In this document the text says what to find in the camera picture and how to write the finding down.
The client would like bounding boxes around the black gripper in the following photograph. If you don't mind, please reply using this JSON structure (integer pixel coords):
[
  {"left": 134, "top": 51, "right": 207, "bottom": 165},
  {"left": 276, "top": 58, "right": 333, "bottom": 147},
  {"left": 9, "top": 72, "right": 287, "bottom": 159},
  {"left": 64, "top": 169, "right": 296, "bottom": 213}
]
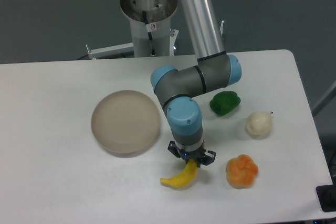
[{"left": 167, "top": 141, "right": 216, "bottom": 168}]

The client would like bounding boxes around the yellow toy banana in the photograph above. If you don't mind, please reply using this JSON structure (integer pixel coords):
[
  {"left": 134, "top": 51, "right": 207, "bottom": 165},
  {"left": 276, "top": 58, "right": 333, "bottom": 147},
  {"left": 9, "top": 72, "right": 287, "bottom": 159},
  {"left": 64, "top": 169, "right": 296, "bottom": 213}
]
[{"left": 160, "top": 159, "right": 198, "bottom": 188}]

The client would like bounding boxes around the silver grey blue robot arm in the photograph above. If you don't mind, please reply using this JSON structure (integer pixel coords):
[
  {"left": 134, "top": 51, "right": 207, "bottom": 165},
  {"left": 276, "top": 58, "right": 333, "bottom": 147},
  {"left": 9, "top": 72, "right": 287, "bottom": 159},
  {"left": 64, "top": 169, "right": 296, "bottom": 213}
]
[{"left": 120, "top": 0, "right": 242, "bottom": 165}]

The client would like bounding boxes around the green toy bell pepper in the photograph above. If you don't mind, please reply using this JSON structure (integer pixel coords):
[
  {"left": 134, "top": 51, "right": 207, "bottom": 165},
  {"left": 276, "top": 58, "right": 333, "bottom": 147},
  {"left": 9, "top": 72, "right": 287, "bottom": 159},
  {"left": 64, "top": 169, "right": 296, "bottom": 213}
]
[{"left": 209, "top": 91, "right": 241, "bottom": 116}]

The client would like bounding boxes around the beige round plate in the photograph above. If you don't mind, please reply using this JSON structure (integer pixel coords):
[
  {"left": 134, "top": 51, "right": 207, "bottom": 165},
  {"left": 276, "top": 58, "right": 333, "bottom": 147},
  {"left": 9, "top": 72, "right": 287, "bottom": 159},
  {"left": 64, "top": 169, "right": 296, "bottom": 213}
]
[{"left": 91, "top": 90, "right": 161, "bottom": 156}]

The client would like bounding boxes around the white toy garlic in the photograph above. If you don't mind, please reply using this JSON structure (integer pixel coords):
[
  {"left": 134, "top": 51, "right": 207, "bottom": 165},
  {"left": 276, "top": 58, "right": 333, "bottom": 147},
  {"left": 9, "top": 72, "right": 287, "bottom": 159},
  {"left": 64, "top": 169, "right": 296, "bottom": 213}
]
[{"left": 245, "top": 111, "right": 273, "bottom": 140}]

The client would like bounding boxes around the black device at table edge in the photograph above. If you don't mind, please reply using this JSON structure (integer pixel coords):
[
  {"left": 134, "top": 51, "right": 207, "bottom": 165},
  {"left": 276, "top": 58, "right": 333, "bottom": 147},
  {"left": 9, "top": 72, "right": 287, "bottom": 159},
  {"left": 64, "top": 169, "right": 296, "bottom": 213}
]
[{"left": 316, "top": 185, "right": 335, "bottom": 212}]

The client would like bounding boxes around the grey metal table leg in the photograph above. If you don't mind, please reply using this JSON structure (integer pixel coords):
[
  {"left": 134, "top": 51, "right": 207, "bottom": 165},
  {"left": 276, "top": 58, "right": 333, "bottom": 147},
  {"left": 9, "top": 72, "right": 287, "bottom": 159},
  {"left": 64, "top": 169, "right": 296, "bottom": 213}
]
[{"left": 311, "top": 81, "right": 336, "bottom": 117}]

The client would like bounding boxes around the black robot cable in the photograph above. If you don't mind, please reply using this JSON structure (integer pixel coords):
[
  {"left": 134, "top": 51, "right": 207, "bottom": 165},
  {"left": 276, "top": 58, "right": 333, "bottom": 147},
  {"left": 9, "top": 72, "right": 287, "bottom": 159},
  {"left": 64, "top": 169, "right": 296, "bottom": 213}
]
[{"left": 141, "top": 10, "right": 157, "bottom": 57}]

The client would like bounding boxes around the white metal upright bracket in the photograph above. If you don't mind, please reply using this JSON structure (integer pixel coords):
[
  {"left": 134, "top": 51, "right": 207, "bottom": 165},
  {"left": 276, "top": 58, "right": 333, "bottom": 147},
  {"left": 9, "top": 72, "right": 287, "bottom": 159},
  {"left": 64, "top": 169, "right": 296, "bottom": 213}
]
[{"left": 219, "top": 20, "right": 226, "bottom": 50}]

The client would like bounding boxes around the white metal mounting bracket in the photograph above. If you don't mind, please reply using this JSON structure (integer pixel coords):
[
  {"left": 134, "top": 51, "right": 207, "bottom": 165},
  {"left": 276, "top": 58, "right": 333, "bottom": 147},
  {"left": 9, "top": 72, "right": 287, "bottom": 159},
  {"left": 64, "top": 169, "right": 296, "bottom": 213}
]
[{"left": 86, "top": 42, "right": 134, "bottom": 59}]

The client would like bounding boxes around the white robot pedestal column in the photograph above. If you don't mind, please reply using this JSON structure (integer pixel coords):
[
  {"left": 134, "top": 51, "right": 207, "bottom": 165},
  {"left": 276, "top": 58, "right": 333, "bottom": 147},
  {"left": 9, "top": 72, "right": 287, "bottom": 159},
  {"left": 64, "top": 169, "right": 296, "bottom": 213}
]
[{"left": 120, "top": 0, "right": 178, "bottom": 58}]

